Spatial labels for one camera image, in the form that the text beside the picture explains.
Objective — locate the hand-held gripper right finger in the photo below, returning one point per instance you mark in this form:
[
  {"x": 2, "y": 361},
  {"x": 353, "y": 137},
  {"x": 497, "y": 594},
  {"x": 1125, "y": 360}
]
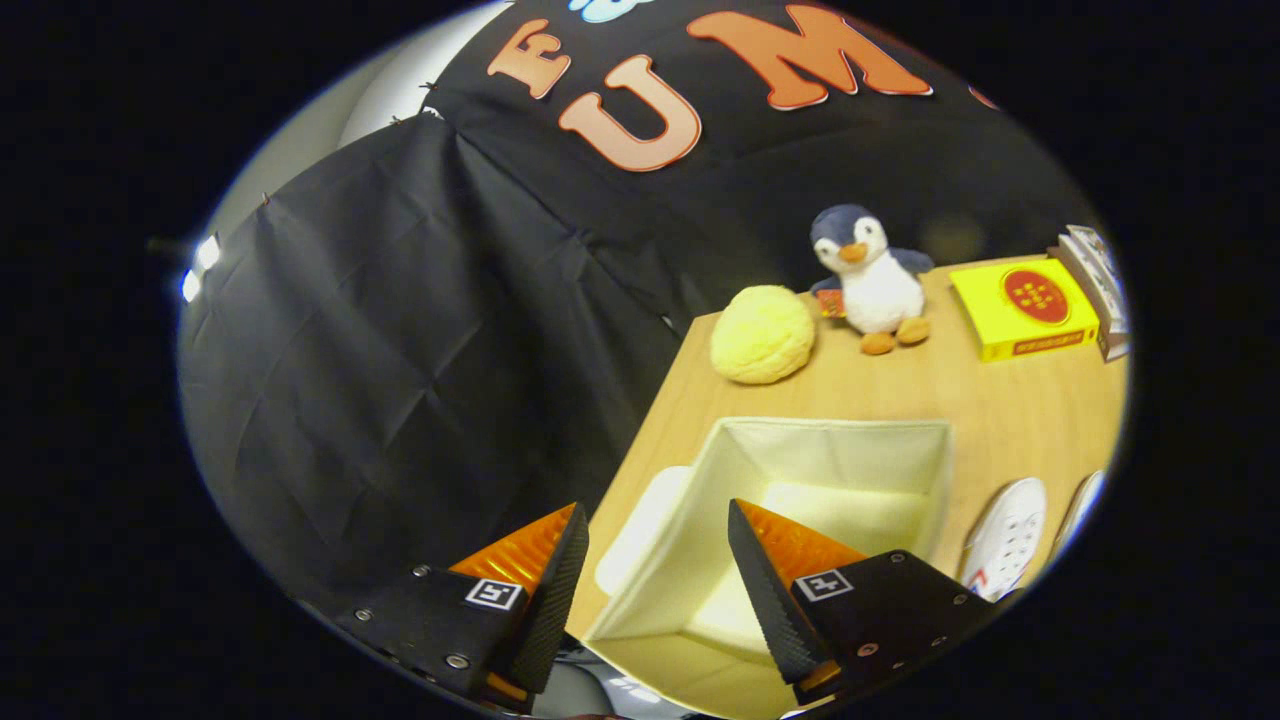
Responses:
[{"x": 770, "y": 600}]

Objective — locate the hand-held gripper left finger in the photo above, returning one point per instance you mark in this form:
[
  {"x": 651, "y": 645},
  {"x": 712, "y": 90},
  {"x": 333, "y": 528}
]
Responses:
[{"x": 555, "y": 600}]

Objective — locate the beige fabric storage box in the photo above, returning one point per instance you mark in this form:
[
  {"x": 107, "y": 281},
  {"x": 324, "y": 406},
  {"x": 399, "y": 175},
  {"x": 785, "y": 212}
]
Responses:
[{"x": 840, "y": 470}]

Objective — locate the white shoe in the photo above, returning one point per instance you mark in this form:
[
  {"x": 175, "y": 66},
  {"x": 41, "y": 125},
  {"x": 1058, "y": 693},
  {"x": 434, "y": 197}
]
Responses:
[
  {"x": 1005, "y": 540},
  {"x": 1082, "y": 510}
]

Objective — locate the yellow plush ball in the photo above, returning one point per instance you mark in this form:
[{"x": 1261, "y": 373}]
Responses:
[{"x": 762, "y": 335}]

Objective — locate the black backdrop cloth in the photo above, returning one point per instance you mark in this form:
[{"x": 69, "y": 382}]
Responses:
[{"x": 400, "y": 350}]

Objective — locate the penguin plush toy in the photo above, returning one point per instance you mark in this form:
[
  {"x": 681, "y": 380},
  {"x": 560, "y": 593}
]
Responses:
[{"x": 880, "y": 290}]

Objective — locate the yellow book with red circle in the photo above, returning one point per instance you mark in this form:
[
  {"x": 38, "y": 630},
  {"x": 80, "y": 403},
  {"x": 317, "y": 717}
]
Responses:
[{"x": 1025, "y": 305}]

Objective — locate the white illustrated book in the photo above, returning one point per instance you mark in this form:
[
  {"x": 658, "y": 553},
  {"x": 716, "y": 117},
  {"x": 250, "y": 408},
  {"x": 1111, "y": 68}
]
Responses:
[
  {"x": 1105, "y": 300},
  {"x": 1100, "y": 260}
]

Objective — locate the ceiling light panel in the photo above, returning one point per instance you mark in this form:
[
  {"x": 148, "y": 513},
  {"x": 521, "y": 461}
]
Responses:
[{"x": 203, "y": 265}]

